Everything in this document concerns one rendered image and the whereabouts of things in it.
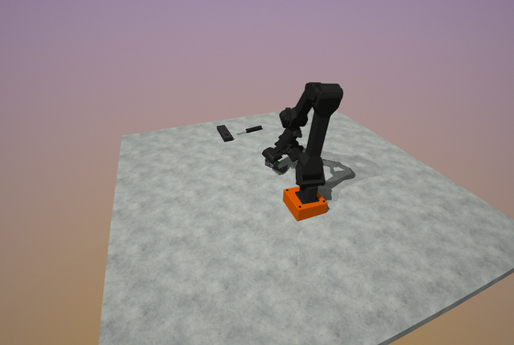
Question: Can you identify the black-handled screwdriver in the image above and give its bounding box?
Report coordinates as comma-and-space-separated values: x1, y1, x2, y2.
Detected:
236, 125, 262, 134

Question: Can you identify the black rectangular bar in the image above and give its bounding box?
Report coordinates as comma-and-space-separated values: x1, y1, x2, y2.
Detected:
217, 125, 233, 142

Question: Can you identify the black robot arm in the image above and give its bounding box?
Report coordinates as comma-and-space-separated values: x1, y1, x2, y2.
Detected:
279, 83, 343, 205

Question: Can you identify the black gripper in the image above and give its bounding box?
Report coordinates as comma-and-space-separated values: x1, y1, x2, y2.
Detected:
262, 135, 299, 164

